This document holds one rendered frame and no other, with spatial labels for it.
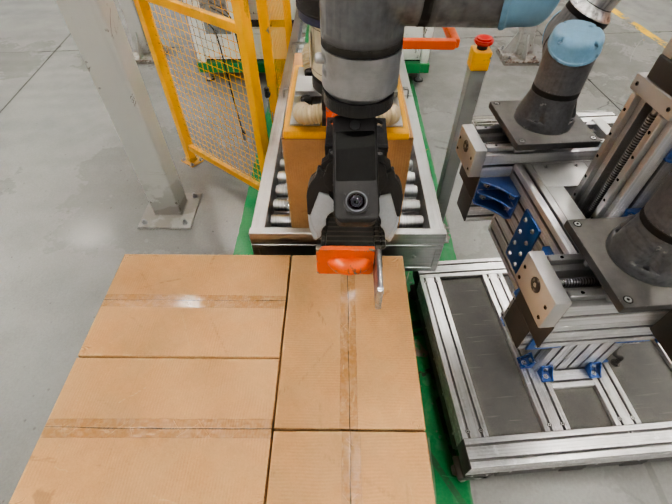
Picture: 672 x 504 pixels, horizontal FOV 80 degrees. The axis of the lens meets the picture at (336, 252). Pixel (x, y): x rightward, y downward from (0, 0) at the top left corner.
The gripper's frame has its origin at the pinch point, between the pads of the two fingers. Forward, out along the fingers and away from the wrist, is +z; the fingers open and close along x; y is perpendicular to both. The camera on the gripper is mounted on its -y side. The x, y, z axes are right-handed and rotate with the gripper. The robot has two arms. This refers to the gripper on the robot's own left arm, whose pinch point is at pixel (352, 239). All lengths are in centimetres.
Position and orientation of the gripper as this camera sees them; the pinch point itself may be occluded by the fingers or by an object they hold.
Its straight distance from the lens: 54.1
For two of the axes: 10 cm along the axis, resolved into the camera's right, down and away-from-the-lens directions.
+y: 0.3, -7.5, 6.6
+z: 0.0, 6.6, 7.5
